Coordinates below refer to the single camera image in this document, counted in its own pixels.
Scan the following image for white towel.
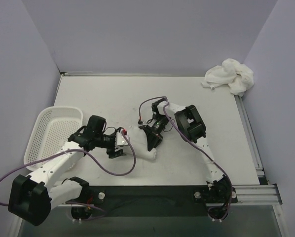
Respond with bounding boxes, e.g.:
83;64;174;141
127;125;157;162
201;58;255;97

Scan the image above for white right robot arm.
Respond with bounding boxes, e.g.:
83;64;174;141
138;96;233;202

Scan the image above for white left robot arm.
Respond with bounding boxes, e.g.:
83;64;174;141
8;116;128;226

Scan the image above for white perforated plastic basket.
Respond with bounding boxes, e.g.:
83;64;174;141
23;106;83;164

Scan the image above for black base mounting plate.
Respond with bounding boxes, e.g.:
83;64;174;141
71;185;238;220

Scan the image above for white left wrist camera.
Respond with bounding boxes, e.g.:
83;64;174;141
115;128;129;147

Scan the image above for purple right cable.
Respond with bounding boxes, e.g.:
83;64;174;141
137;95;233;222

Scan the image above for purple cable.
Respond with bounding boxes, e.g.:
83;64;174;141
137;95;233;222
0;128;138;220

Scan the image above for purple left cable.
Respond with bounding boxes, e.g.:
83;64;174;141
0;128;138;220

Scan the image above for aluminium front rail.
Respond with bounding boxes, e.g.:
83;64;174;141
64;185;282;206

